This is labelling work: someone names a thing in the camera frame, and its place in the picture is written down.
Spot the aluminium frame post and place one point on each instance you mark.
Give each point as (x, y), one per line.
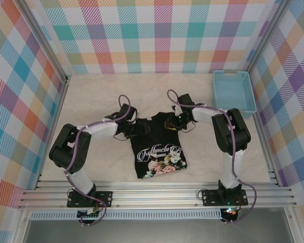
(48, 38)
(265, 38)

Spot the aluminium side rail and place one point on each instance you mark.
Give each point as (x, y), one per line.
(264, 136)
(59, 108)

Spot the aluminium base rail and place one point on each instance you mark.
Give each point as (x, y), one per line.
(154, 196)

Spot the light blue plastic basket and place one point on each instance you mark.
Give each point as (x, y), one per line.
(233, 88)

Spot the small green circuit board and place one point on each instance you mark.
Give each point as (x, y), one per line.
(87, 215)

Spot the grey metal plate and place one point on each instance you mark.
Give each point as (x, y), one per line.
(154, 233)

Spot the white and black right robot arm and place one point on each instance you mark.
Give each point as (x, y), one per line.
(230, 131)

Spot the black board with lights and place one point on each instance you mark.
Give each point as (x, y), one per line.
(230, 213)

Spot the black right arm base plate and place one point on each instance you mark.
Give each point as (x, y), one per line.
(210, 197)

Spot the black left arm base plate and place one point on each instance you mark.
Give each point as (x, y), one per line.
(105, 198)

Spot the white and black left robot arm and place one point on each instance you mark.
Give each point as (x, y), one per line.
(101, 129)

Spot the black printed t-shirt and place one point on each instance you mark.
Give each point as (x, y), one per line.
(157, 141)

